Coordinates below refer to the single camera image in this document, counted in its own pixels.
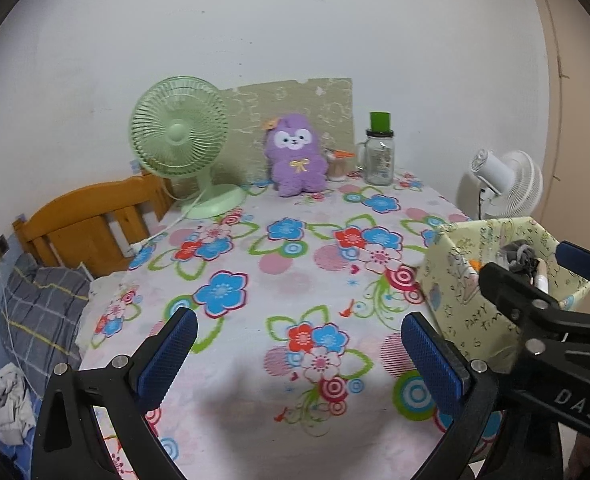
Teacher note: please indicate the toothpick holder orange lid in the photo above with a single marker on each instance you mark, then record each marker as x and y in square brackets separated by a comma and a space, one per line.
[338, 164]

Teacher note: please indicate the green desk fan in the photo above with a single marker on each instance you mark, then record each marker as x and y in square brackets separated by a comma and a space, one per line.
[177, 130]

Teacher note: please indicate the beige door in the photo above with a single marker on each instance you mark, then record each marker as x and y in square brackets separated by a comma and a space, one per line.
[565, 207]

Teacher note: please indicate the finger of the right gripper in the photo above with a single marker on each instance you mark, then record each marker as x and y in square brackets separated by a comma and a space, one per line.
[524, 305]
[573, 258]

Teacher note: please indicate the yellow fabric storage box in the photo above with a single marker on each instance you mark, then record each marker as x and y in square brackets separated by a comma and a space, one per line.
[450, 284]

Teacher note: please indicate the green orange packet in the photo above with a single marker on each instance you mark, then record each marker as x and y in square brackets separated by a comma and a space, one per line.
[475, 264]

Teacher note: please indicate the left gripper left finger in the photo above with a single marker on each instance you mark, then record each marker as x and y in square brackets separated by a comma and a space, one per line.
[68, 443]

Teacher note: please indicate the floral tablecloth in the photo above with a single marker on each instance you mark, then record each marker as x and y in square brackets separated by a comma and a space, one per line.
[297, 370]

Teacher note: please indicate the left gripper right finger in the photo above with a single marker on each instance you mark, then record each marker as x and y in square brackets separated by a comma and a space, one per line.
[467, 391]

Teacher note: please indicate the dark grey drawstring pouch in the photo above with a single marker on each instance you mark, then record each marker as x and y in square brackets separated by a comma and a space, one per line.
[518, 257]

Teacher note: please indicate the crumpled white cloth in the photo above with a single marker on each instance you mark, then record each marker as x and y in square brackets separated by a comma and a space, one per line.
[16, 409]

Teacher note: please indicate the grey plaid pillow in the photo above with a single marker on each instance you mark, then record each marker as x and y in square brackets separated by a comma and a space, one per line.
[40, 311]

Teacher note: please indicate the glass jar green lid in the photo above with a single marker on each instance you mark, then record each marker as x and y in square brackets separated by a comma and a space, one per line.
[376, 154]

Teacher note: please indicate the white standing fan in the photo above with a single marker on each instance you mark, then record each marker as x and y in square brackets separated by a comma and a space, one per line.
[498, 186]

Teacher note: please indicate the purple plush toy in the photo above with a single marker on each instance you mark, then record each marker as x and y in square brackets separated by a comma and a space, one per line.
[293, 150]

